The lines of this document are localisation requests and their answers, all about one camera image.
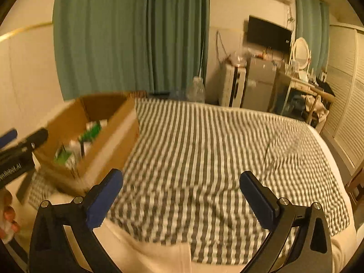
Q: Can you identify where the person left hand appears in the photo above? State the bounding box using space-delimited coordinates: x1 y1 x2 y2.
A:
0 188 20 244

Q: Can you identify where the large cardboard box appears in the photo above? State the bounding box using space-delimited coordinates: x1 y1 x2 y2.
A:
35 92 139 195

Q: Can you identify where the green snack packet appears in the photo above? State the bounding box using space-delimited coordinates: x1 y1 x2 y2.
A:
78 121 102 142

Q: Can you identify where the green curtain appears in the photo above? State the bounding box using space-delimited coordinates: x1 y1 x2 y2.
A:
296 0 329 76
53 0 210 100

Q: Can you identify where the white louvered wardrobe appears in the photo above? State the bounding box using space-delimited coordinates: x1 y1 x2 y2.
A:
323 23 363 173

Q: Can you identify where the checkered bed sheet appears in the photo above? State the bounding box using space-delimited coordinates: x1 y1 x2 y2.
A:
28 97 351 266

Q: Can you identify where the clear water jug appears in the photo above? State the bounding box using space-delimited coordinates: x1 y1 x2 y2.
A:
186 76 205 103

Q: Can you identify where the white dressing table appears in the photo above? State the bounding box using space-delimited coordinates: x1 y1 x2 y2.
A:
268 71 336 128

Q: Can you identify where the grey mini fridge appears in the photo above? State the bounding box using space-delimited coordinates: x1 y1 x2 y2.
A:
241 57 276 111

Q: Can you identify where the white suitcase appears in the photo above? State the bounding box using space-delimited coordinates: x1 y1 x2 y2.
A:
218 63 246 108

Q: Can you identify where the white oval mirror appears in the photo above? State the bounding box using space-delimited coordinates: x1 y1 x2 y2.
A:
289 37 311 70

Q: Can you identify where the black wall television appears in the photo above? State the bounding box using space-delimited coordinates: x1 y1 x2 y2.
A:
246 15 292 54

